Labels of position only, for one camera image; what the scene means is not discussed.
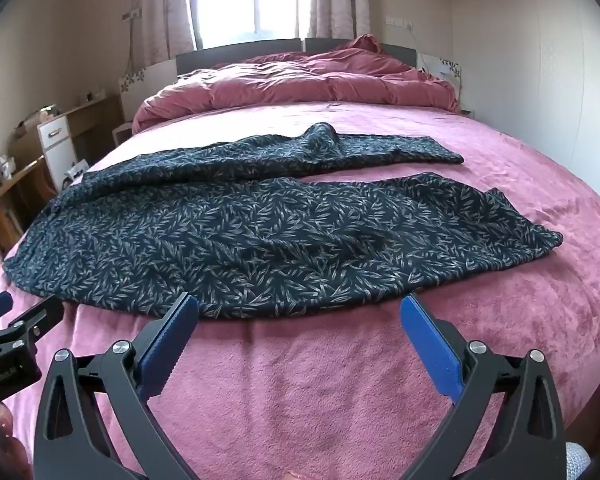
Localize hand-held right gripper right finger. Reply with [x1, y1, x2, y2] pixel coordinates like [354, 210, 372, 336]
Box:
[399, 292, 567, 480]

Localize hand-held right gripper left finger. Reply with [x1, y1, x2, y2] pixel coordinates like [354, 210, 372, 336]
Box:
[32, 291, 201, 480]

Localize dark leaf print pants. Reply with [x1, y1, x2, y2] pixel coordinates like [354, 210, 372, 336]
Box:
[2, 122, 565, 321]

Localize person's left hand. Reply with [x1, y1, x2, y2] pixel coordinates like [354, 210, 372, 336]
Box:
[0, 402, 33, 471]

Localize wooden side table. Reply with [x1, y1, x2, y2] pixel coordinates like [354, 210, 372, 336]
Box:
[0, 155, 47, 253]

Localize pink fleece blanket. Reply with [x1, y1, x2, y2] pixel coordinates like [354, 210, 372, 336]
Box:
[0, 100, 600, 480]

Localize white printed box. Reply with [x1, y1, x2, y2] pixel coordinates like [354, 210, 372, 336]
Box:
[65, 159, 92, 182]

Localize white drawer cabinet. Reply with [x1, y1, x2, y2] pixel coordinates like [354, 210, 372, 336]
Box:
[36, 114, 88, 192]

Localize light grey cloth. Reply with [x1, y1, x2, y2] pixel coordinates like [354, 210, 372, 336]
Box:
[562, 442, 592, 480]

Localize white bedside stand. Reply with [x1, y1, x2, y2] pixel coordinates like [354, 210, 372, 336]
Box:
[111, 121, 135, 150]

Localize brown wooden desk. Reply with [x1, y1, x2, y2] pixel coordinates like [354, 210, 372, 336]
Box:
[10, 95, 124, 162]

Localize white floral bed panel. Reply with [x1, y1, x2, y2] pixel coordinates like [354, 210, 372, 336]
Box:
[119, 59, 178, 111]
[417, 54, 462, 104]

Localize grey headboard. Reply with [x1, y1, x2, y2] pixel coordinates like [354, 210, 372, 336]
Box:
[176, 37, 419, 77]

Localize dark pink duvet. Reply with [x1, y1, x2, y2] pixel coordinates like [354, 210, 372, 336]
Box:
[131, 34, 459, 136]

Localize pale patterned curtain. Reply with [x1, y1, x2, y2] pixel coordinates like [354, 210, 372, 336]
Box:
[135, 0, 202, 68]
[297, 0, 373, 42]

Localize bright window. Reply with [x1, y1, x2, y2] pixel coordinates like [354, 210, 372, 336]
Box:
[182, 0, 317, 51]

